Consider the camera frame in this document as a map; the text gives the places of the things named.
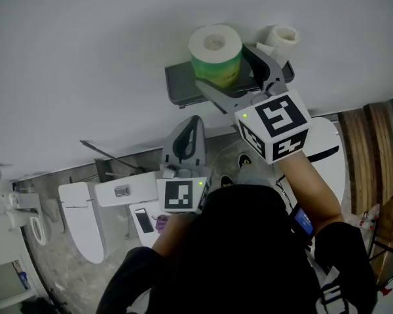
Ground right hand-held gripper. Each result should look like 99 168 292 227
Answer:
195 44 312 166

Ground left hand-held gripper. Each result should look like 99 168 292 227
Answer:
156 115 212 214

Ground green toilet paper roll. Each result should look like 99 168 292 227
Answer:
187 24 243 90

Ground small white toilet paper roll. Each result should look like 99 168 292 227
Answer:
255 24 300 61

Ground person's left forearm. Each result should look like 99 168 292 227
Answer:
150 211 197 260

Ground person's right forearm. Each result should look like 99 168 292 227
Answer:
276 148 345 238

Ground white toilet with square tank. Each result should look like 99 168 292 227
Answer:
94 171 171 248

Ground white oval toilet black strip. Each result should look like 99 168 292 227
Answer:
271 116 346 205

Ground white toilet with long lid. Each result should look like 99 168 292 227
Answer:
58 181 105 264

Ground small white toilet open seat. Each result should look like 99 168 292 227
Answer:
0 191 48 247

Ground person's grey trousers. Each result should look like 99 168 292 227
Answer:
237 165 276 189

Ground long black rod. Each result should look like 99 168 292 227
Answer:
79 139 145 173

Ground purple cloth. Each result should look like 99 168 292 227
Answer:
155 214 170 234

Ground black smartphone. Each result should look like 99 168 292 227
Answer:
134 207 155 234

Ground person's black shirt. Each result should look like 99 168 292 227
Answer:
96 184 379 314

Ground black device with blue screen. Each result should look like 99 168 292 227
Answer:
288 204 315 251

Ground stack of wooden planks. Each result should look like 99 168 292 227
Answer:
337 102 393 215

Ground wooden board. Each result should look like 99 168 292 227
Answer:
376 191 393 241

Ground black bag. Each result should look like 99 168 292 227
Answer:
21 296 53 314

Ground black metal stand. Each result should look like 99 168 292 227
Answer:
366 207 393 297

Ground white cabinet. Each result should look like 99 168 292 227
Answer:
0 250 39 314

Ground white cable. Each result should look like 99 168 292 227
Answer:
211 139 238 176

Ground dark grey wall shelf holder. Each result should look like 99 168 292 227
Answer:
164 44 295 110

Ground white and black bag strap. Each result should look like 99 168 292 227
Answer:
314 256 351 314

